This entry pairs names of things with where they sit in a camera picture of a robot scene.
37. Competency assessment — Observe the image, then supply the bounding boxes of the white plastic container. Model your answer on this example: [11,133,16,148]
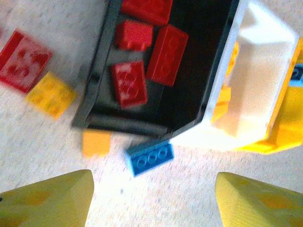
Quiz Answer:
[170,0,300,152]

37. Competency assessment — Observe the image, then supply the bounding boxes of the black plastic container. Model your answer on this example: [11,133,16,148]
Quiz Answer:
[71,0,240,140]

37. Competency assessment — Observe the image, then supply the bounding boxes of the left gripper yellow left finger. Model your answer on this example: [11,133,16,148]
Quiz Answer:
[0,169,95,227]

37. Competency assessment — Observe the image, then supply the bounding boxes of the small yellow lego brick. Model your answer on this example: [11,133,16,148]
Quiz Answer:
[25,70,78,119]

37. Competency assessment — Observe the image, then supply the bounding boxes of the yellow plastic container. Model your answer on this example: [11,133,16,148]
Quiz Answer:
[234,36,303,154]

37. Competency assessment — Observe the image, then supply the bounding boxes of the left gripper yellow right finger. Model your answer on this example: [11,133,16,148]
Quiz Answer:
[215,171,303,227]

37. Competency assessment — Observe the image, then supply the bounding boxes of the blue lego brick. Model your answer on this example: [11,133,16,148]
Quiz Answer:
[125,139,175,177]
[288,62,303,87]

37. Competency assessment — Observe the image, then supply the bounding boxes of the small red lego brick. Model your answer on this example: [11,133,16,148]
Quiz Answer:
[115,19,154,52]

